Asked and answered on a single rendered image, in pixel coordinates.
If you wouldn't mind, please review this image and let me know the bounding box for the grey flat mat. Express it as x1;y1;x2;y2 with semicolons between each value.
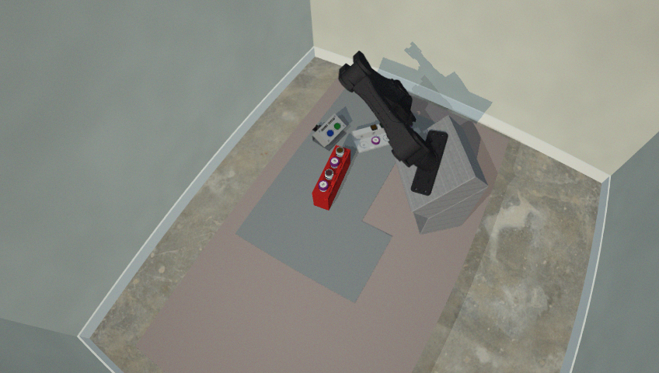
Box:
236;89;396;303

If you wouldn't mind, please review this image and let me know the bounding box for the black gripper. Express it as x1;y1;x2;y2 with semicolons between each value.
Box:
396;109;416;127

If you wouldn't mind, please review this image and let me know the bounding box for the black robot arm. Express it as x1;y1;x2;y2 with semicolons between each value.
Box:
338;51;448;196

